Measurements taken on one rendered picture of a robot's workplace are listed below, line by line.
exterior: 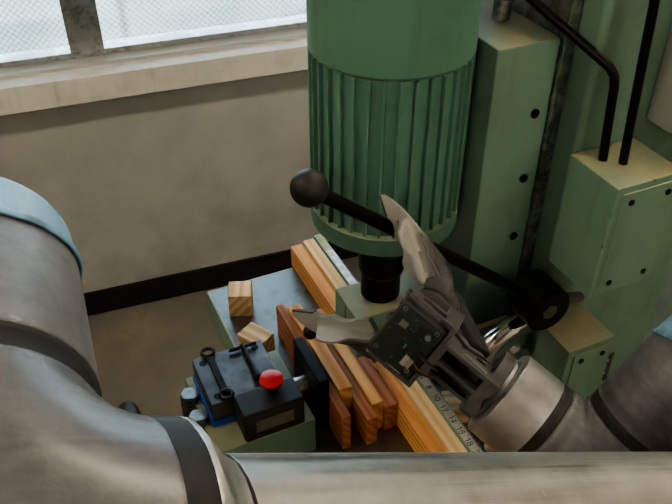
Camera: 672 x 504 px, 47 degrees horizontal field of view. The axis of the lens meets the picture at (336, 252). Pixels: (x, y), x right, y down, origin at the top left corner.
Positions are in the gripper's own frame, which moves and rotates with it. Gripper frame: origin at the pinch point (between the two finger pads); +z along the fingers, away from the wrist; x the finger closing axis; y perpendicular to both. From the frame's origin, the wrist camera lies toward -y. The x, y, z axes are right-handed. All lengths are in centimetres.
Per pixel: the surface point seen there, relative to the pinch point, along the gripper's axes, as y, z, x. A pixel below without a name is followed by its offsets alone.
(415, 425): -22.6, -19.1, 17.5
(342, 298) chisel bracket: -22.4, -1.3, 10.5
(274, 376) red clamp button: -14.2, -1.4, 21.4
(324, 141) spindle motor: -6.3, 9.1, -6.9
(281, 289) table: -46, 10, 24
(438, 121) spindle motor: -5.6, 0.5, -15.9
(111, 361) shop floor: -132, 53, 109
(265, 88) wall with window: -146, 67, 15
